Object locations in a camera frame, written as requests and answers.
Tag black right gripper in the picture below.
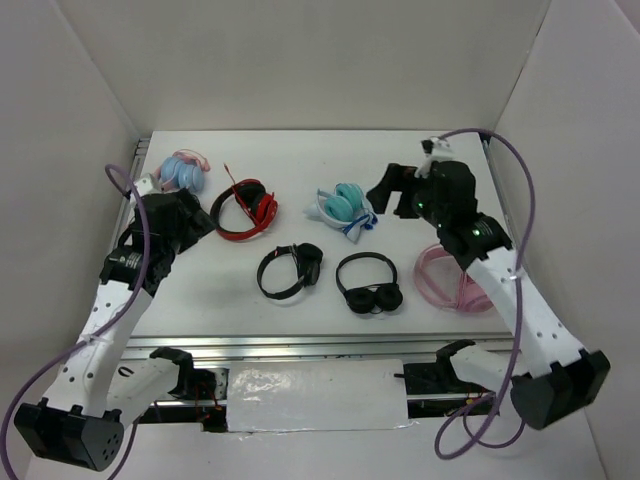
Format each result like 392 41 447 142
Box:
365 162 448 228

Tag black taped headphones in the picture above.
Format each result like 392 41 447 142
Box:
256 243 324 301

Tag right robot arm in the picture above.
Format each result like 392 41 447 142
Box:
366 161 611 430

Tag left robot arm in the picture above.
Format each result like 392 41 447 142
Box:
13 189 213 472

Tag blue and pink headphones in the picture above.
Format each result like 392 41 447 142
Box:
153 149 211 193

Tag teal and white headphones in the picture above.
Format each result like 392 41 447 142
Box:
303 183 378 243

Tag small black headphones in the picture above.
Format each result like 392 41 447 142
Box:
335 252 404 315

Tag white foil cover plate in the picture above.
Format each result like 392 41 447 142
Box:
226 360 409 433

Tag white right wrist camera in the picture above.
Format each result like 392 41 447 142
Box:
414 137 454 178

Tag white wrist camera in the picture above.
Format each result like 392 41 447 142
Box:
134 173 163 198
414 137 454 178

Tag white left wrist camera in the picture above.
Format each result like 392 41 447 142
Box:
134 173 163 198

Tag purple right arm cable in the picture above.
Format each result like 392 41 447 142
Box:
433 128 537 460

